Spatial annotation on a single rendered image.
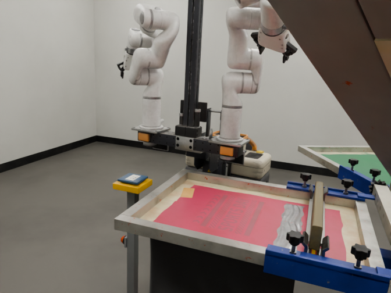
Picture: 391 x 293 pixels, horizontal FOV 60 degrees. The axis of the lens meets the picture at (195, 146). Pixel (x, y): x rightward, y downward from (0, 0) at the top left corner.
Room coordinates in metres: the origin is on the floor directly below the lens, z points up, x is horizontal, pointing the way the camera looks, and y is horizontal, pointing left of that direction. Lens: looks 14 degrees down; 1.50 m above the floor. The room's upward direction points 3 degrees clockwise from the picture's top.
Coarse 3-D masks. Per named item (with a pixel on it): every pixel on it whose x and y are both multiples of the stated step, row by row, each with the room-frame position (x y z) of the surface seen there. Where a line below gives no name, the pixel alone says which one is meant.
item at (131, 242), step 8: (120, 184) 1.39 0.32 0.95; (128, 184) 1.40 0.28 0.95; (144, 184) 1.41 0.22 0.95; (128, 192) 1.43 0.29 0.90; (136, 192) 1.36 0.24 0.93; (128, 200) 1.43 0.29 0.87; (136, 200) 1.43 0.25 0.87; (128, 208) 1.43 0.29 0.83; (128, 240) 1.43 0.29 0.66; (136, 240) 1.43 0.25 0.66; (128, 248) 1.43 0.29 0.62; (136, 248) 1.43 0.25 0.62; (128, 256) 1.43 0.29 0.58; (136, 256) 1.43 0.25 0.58; (128, 264) 1.43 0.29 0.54; (136, 264) 1.44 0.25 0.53; (128, 272) 1.43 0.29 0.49; (136, 272) 1.44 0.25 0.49; (128, 280) 1.43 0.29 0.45; (136, 280) 1.44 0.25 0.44; (128, 288) 1.43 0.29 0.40; (136, 288) 1.44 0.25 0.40
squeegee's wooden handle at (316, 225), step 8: (320, 184) 1.22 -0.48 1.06; (320, 192) 1.14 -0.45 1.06; (320, 200) 1.07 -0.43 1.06; (312, 208) 1.09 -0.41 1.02; (320, 208) 1.00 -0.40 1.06; (312, 216) 0.95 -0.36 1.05; (320, 216) 0.94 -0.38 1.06; (312, 224) 0.89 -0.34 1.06; (320, 224) 0.89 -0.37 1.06; (312, 232) 0.88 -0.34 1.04; (320, 232) 0.87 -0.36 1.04; (312, 240) 0.88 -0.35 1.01; (320, 240) 0.87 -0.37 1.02; (312, 248) 0.88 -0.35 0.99
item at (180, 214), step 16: (176, 208) 1.17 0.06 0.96; (192, 208) 1.18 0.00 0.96; (176, 224) 1.04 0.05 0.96; (192, 224) 1.05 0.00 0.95; (272, 224) 1.08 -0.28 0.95; (240, 240) 0.96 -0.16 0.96; (256, 240) 0.97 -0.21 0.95; (272, 240) 0.97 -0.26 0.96; (336, 240) 0.99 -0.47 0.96; (336, 256) 0.90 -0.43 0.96
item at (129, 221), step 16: (176, 176) 1.43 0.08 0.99; (192, 176) 1.49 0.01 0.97; (208, 176) 1.46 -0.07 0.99; (224, 176) 1.46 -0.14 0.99; (160, 192) 1.23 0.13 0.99; (272, 192) 1.37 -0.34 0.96; (288, 192) 1.34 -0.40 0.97; (304, 192) 1.32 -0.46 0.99; (144, 208) 1.11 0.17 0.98; (128, 224) 0.98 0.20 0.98; (144, 224) 0.97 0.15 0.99; (160, 224) 0.97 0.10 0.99; (368, 224) 1.05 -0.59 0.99; (160, 240) 0.94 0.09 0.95; (176, 240) 0.92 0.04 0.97; (192, 240) 0.90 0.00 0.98; (208, 240) 0.89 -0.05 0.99; (224, 240) 0.89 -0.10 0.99; (368, 240) 0.94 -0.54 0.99; (240, 256) 0.86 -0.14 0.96; (256, 256) 0.84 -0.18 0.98
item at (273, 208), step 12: (204, 192) 1.34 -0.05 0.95; (216, 192) 1.35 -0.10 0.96; (228, 192) 1.36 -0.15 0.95; (204, 204) 1.22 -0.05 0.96; (276, 204) 1.26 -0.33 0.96; (300, 204) 1.27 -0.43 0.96; (264, 216) 1.14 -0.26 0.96; (276, 216) 1.15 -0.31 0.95; (336, 216) 1.17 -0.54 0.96; (336, 228) 1.07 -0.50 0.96
